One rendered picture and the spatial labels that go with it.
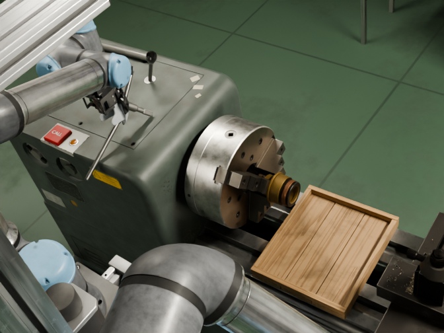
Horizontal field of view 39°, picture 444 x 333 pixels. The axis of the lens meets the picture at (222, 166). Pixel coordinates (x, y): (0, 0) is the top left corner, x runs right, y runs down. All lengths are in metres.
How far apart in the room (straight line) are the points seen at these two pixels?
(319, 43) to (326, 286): 2.50
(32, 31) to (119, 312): 0.36
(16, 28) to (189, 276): 0.38
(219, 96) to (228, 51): 2.28
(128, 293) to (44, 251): 0.67
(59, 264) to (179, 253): 0.63
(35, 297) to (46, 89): 0.52
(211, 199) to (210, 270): 0.93
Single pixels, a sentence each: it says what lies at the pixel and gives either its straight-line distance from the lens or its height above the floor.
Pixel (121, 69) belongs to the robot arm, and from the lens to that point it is 1.42.
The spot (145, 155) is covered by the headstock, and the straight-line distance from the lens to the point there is 1.72.
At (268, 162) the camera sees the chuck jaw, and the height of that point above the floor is 1.11.
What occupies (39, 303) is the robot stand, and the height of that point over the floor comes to 1.74.
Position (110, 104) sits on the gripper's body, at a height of 1.40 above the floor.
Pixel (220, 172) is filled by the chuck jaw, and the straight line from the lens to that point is 1.70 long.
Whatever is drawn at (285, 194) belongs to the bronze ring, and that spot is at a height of 1.11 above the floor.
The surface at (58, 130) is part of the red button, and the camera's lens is 1.89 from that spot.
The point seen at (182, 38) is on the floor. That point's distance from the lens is 4.36.
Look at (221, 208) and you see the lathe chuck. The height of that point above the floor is 1.11.
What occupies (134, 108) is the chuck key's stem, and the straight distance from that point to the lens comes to 1.79.
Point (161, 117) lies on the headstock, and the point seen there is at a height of 1.26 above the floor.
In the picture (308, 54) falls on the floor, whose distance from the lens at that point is 4.01.
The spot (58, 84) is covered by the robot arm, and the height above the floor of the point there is 1.69.
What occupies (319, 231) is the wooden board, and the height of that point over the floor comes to 0.88.
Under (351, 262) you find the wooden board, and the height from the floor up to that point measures 0.88.
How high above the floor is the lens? 2.42
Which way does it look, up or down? 46 degrees down
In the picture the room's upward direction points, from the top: 14 degrees counter-clockwise
